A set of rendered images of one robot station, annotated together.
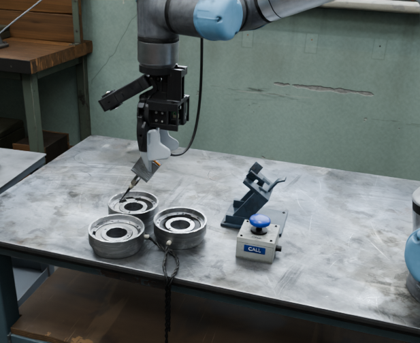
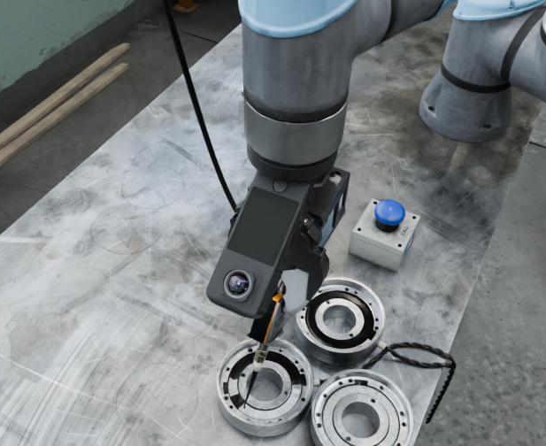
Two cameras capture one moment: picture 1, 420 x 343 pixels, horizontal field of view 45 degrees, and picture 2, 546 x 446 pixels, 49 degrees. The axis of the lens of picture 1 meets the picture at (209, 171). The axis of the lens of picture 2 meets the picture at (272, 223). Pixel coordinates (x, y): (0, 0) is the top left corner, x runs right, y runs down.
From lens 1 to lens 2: 98 cm
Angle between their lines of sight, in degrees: 65
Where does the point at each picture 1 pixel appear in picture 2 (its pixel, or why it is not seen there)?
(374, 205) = not seen: hidden behind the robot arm
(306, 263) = (411, 203)
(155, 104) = (330, 206)
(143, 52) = (328, 135)
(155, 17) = (365, 42)
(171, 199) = (203, 326)
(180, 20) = (418, 13)
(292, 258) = not seen: hidden behind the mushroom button
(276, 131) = not seen: outside the picture
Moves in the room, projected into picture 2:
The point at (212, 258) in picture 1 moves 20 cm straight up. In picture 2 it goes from (398, 300) to (434, 188)
